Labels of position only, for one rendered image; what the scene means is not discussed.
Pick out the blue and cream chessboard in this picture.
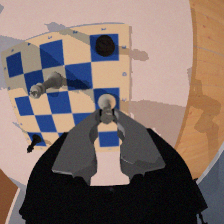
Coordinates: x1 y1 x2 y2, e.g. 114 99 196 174
1 24 129 152

